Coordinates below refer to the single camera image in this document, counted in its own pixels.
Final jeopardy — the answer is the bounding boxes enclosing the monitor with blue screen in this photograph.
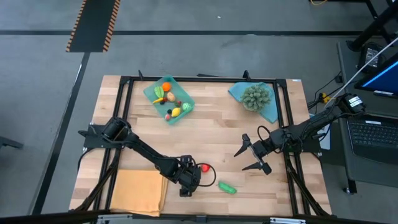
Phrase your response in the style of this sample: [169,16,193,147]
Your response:
[354,52,398,100]

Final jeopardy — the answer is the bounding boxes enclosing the thin white rod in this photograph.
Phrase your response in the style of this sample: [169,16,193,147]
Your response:
[325,36,398,108]

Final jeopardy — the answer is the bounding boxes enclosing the open black laptop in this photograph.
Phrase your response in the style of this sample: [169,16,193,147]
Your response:
[346,112,398,166]

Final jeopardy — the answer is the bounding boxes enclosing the black rig crossbar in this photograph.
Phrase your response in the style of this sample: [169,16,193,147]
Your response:
[0,210,398,224]

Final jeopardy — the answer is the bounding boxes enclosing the green toy pea pod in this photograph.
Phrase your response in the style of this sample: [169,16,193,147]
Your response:
[217,180,238,195]

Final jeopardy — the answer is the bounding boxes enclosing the teal translucent plastic container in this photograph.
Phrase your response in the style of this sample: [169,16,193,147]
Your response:
[142,73,196,126]

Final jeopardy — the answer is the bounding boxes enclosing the green plant in white pot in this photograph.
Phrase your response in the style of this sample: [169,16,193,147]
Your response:
[239,84,271,112]

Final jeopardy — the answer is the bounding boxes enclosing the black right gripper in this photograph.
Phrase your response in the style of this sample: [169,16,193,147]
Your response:
[233,133,274,175]

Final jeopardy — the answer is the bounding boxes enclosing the black stand leg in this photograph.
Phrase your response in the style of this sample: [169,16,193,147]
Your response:
[347,0,398,52]

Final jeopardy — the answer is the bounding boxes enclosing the light blue cloth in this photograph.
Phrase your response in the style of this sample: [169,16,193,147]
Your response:
[228,82,279,124]

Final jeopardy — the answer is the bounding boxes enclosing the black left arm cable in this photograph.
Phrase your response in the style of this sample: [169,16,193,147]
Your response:
[194,162,217,188]

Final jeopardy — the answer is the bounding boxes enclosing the dark metal furniture leg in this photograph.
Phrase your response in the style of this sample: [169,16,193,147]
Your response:
[0,136,25,149]

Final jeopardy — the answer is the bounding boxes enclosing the folded yellow cloth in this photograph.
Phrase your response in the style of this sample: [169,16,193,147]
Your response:
[109,169,170,218]

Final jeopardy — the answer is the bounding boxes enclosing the hazard striped black floor mat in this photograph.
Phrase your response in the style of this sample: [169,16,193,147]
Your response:
[65,0,121,53]

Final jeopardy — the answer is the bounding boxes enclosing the black power adapter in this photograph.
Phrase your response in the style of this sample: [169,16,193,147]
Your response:
[357,42,386,73]

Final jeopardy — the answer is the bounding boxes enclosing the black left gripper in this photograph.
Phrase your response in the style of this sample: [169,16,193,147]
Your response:
[177,154,206,198]

